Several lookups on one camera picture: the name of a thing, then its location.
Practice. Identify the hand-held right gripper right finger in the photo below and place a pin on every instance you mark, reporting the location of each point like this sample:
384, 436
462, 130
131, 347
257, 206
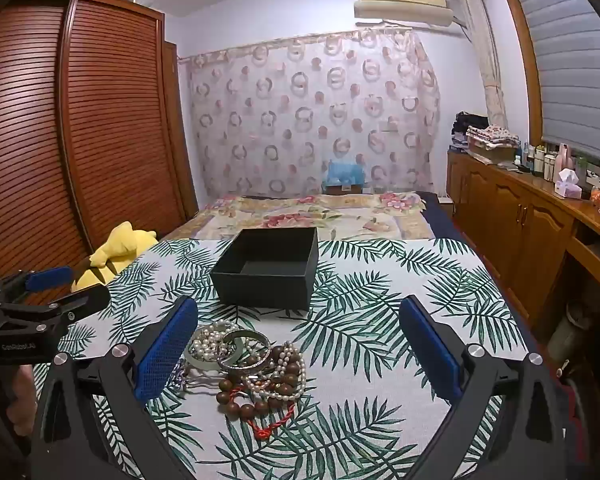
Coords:
430, 355

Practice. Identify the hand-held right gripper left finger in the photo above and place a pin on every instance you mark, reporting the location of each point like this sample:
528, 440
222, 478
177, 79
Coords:
165, 350

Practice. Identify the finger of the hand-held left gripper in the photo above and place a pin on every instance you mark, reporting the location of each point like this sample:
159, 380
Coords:
82, 300
50, 277

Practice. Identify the pale green jade bangle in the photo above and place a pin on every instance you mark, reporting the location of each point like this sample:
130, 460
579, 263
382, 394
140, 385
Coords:
200, 364

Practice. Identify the silver metal bangle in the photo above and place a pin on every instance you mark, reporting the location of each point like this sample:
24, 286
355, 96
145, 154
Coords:
260, 360

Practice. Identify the black square storage box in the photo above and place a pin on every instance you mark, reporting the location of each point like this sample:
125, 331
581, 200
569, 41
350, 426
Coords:
265, 270

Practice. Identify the person's left hand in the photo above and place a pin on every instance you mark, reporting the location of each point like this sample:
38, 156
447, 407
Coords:
24, 385

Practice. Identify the yellow plush toy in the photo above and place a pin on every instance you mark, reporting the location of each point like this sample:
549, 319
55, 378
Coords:
115, 250

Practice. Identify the green leaf print cloth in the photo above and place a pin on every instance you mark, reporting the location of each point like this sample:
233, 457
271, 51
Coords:
360, 410

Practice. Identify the wooden louvered wardrobe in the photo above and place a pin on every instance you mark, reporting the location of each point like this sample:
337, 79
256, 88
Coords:
80, 135

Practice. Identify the grey waste bin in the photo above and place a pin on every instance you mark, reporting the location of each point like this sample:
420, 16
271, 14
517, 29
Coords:
575, 327

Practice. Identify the wooden sideboard cabinet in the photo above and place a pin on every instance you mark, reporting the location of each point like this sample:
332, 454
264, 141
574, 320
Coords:
510, 220

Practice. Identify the small cardboard box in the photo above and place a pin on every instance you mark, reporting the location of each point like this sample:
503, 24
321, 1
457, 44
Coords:
341, 190

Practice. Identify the floral blanket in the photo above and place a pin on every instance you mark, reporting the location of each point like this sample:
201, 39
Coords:
300, 217

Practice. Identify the blue plush toy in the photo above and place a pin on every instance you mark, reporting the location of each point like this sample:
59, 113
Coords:
344, 172

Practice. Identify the brown cardboard box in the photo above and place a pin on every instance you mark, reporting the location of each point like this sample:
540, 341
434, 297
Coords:
490, 154

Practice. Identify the pink tissue box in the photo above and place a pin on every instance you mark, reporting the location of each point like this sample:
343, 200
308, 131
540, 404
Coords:
567, 185

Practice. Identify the row of cosmetic bottles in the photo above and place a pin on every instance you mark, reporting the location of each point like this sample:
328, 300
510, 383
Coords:
547, 162

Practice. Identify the floral folded cloth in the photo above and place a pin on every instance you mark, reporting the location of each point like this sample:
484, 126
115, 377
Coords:
492, 135

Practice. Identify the stack of dark folded clothes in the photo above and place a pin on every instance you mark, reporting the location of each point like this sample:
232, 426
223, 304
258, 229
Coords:
469, 122

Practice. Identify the circle print sheer curtain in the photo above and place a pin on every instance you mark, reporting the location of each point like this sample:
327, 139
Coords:
305, 115

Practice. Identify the beige tied window curtain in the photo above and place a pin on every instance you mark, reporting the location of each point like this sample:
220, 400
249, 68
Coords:
487, 70

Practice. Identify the grey window blind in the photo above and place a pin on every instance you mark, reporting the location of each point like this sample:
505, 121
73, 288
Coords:
570, 60

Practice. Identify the cream wall air conditioner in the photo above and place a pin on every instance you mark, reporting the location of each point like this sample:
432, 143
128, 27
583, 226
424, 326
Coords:
402, 0

